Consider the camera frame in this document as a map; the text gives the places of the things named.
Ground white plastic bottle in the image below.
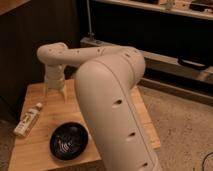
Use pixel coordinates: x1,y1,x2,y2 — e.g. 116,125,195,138
14,103,43,137

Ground black ceramic bowl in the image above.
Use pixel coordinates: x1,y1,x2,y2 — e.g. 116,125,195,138
49,122,88,160

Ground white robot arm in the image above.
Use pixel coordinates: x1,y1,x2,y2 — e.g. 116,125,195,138
37,42,162,171

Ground wooden side table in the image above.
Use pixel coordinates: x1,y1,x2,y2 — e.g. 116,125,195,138
9,80,161,171

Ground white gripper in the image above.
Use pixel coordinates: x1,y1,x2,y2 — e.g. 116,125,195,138
44,65,67,101

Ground grey metal beam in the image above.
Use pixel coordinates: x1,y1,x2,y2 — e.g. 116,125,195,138
79,36,213,84

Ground black flat object on beam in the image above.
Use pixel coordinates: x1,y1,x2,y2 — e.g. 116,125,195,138
177,58,210,71

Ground wooden shelf with items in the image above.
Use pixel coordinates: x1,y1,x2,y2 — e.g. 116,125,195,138
95,0,213,21

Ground vertical metal pole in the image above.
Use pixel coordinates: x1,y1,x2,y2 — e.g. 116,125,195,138
86,0,95,41

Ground black cable on floor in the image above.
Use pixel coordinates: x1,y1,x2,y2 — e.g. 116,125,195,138
200,151,213,171

